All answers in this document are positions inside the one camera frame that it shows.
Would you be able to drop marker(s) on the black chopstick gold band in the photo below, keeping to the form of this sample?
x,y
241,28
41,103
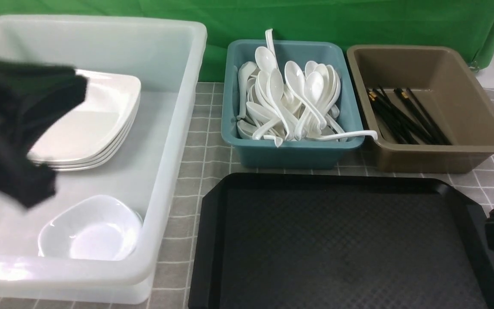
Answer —
x,y
399,127
387,118

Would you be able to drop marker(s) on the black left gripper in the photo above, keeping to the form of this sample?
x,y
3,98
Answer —
x,y
33,97

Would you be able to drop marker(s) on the white spoon standing at back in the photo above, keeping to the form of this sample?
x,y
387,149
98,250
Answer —
x,y
270,45

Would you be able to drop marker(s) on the green backdrop cloth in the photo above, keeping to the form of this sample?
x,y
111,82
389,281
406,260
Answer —
x,y
466,26

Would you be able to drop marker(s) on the bottom stacked white plate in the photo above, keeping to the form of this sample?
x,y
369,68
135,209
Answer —
x,y
112,158

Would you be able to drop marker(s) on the white ceramic soup spoon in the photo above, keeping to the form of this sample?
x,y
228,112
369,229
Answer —
x,y
295,79

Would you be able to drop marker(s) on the top stacked white plate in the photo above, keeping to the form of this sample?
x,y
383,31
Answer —
x,y
120,141

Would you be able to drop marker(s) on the large white square plate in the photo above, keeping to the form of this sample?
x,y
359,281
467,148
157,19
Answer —
x,y
107,91

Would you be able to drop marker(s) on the middle stacked white plate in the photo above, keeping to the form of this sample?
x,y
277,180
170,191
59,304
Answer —
x,y
116,150

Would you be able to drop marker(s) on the black serving tray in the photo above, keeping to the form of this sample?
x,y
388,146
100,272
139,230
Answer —
x,y
282,241

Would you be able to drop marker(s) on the large translucent white bin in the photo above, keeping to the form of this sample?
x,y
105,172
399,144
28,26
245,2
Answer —
x,y
166,55

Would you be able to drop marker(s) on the stacked white plate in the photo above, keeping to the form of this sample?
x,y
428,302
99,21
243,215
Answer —
x,y
116,150
120,141
112,158

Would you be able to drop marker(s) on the black chopstick in bin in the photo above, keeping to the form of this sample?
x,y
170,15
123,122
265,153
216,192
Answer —
x,y
416,108
409,126

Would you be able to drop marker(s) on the white spoon over bin edge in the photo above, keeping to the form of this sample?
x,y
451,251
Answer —
x,y
346,135

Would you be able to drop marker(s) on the white spoon right top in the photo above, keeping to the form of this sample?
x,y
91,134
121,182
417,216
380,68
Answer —
x,y
313,90

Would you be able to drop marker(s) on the white spoon centre top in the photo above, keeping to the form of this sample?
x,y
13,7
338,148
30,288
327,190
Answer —
x,y
275,89

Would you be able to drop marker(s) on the white spoon left side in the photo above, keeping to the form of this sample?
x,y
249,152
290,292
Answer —
x,y
244,73

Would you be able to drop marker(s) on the teal plastic spoon bin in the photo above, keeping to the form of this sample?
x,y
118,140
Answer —
x,y
294,155

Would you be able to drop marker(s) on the brown plastic chopstick bin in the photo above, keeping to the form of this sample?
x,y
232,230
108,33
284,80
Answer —
x,y
448,90

